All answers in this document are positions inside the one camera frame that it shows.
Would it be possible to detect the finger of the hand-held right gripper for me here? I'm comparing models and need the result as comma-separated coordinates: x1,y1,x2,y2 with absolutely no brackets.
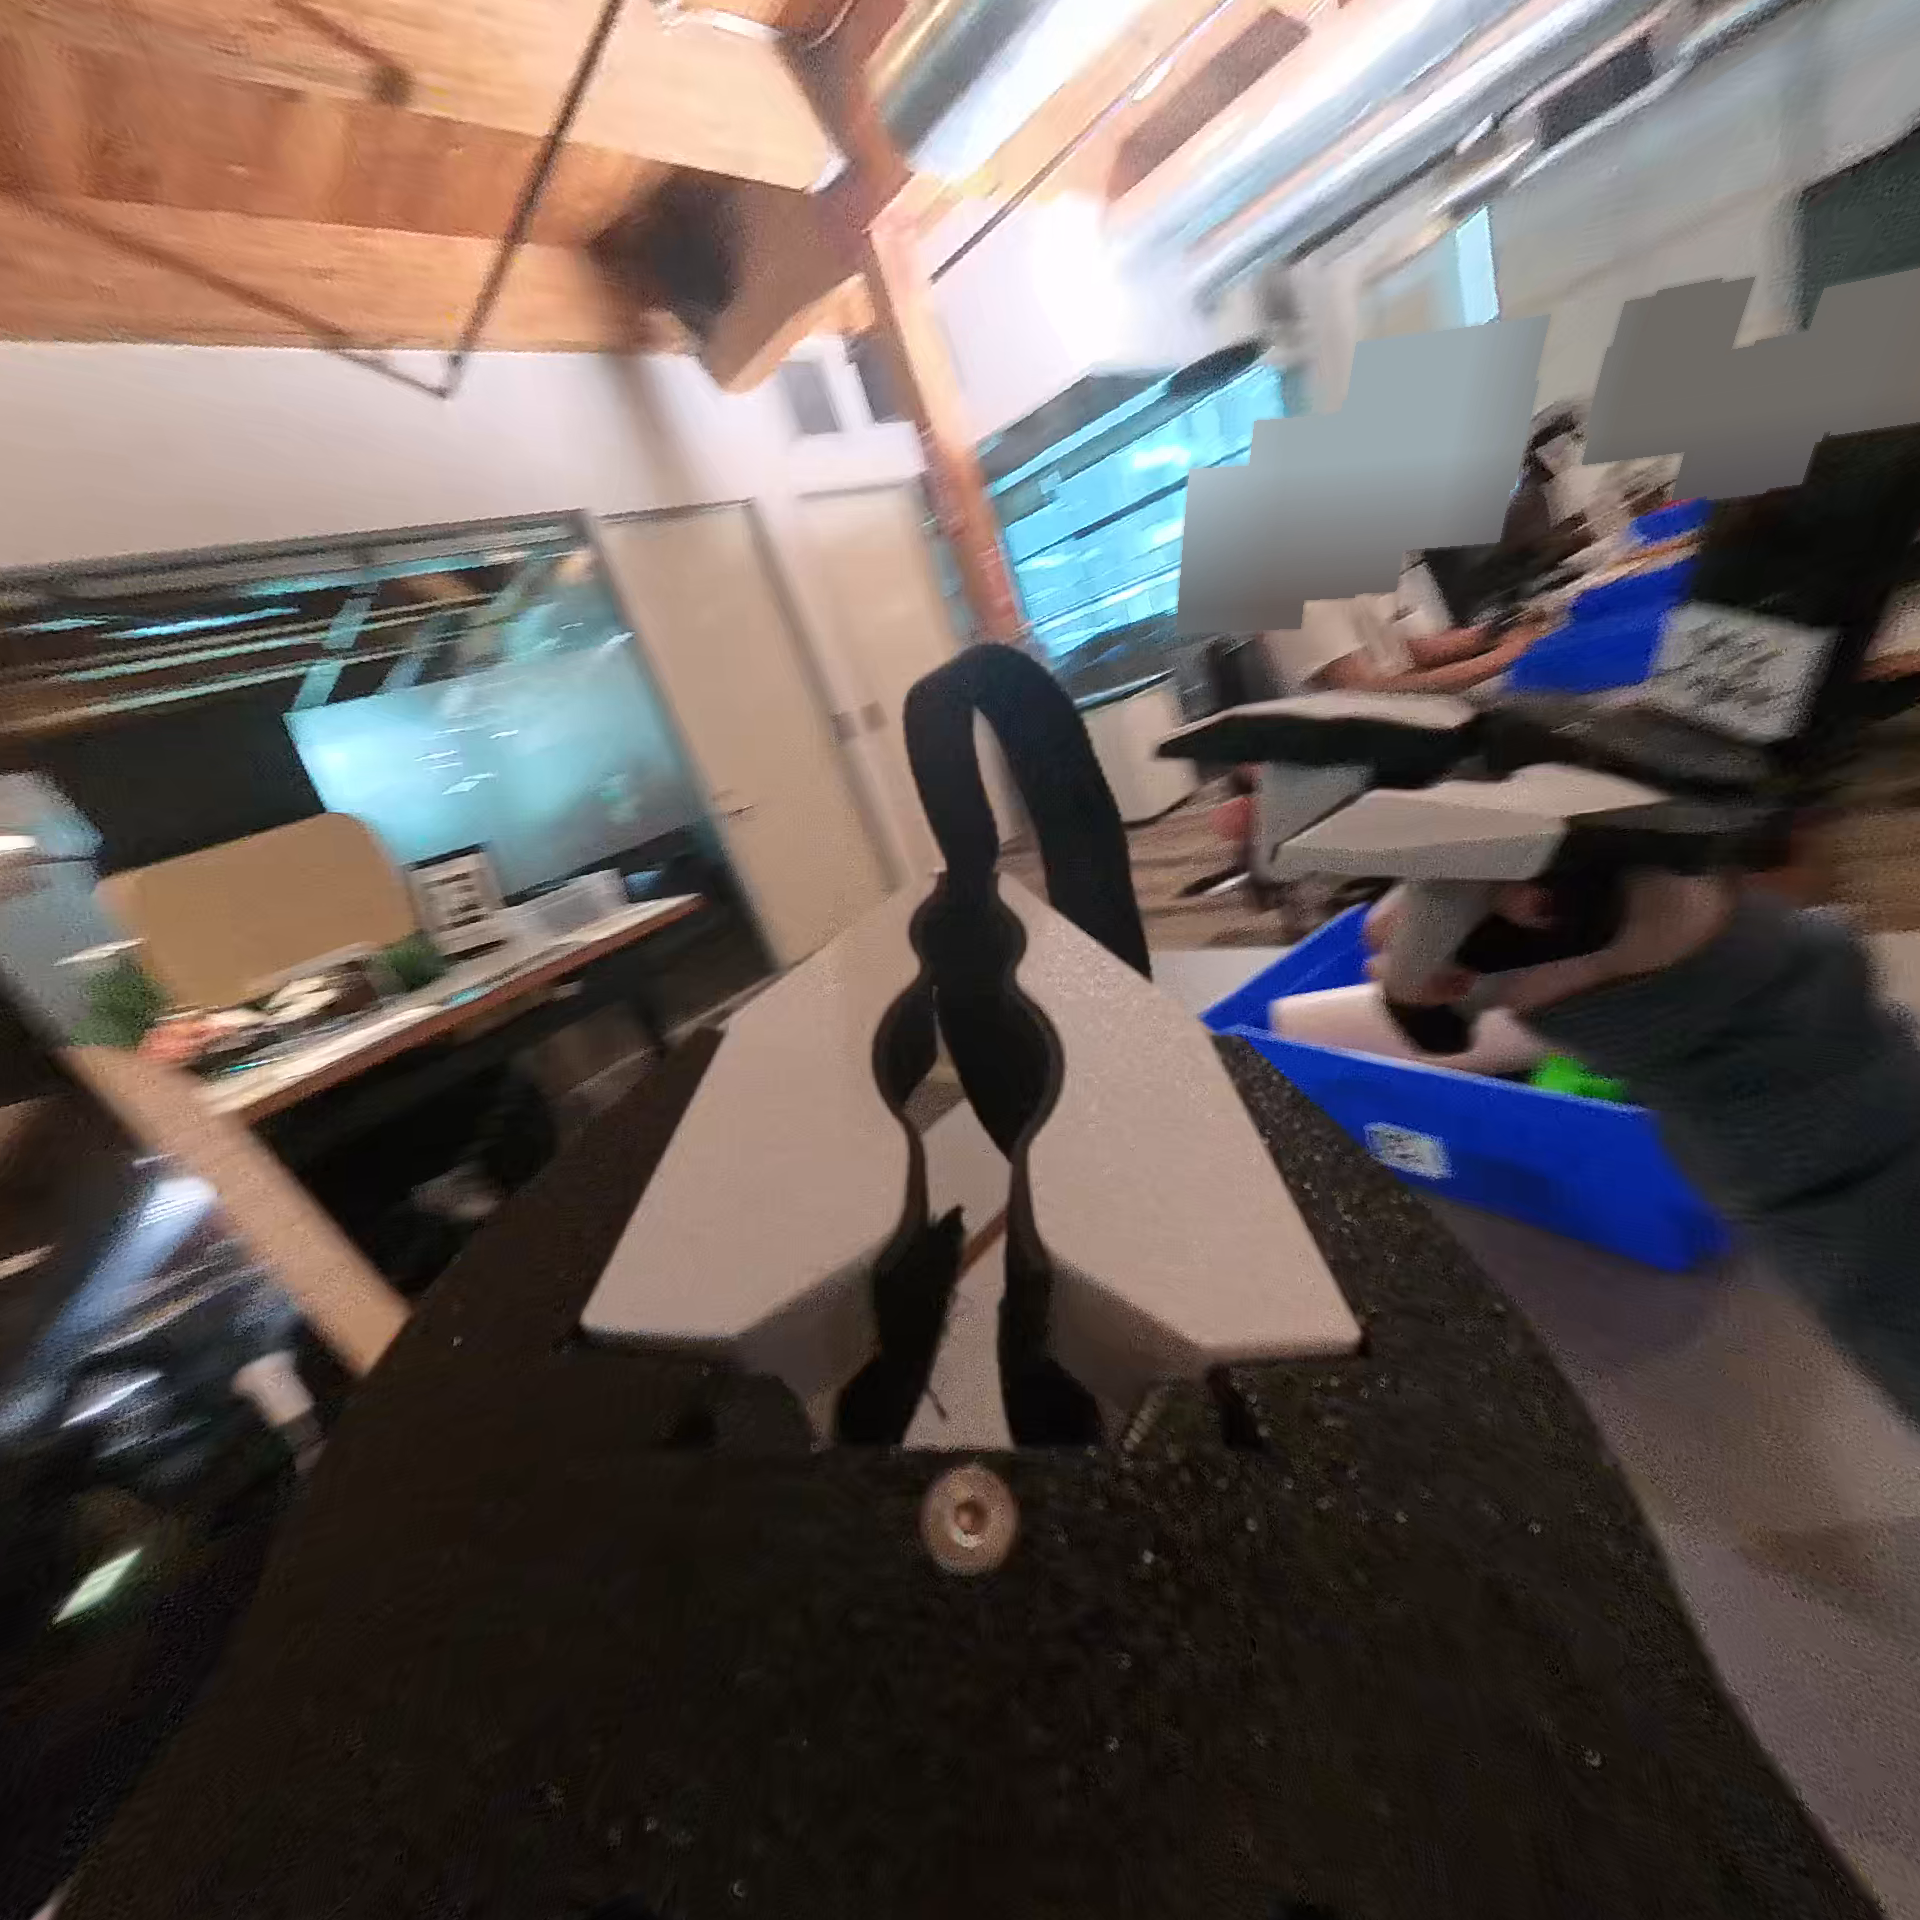
1159,690,1495,789
1264,777,1585,888

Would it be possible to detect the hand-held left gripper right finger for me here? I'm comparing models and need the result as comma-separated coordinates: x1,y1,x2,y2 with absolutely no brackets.
990,870,1368,1454

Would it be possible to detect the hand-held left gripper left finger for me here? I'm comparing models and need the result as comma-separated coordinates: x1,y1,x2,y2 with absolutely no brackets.
579,872,975,1454

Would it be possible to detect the black strap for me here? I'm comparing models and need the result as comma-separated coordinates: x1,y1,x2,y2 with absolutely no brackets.
900,641,1161,1164

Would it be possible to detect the blue bin with white label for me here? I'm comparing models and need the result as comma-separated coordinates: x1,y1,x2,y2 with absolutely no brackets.
1201,901,1737,1278

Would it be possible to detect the white rounded object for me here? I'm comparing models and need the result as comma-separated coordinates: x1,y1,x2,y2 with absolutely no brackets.
1272,983,1551,1077

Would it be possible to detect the person's right hand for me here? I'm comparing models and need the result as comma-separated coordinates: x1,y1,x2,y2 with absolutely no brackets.
1487,878,1631,975

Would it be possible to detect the blue plastic bin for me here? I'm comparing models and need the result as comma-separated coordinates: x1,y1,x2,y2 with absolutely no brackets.
1504,497,1714,700

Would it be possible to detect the white recycling cabinet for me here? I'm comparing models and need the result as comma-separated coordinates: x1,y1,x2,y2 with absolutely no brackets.
1078,674,1191,829

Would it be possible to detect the large paned window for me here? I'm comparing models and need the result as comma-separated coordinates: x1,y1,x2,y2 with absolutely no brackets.
977,356,1297,710

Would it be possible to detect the grey desk with wood edge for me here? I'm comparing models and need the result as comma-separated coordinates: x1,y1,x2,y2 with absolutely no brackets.
187,890,712,1127

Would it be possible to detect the clear plastic container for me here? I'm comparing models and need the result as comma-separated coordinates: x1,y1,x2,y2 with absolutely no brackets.
515,866,628,943

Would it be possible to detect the framed printed tag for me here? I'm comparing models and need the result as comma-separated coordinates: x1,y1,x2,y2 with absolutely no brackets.
406,844,503,953

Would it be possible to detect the white door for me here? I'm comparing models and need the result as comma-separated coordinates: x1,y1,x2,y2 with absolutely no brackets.
598,497,794,969
791,477,969,847

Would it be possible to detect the glass room window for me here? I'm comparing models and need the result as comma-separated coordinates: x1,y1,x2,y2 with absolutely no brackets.
0,510,752,962

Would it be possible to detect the wooden support post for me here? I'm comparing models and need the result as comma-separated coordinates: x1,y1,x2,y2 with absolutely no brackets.
857,210,1030,640

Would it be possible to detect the large silver ventilation duct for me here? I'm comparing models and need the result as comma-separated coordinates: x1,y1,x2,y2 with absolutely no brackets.
863,0,1081,174

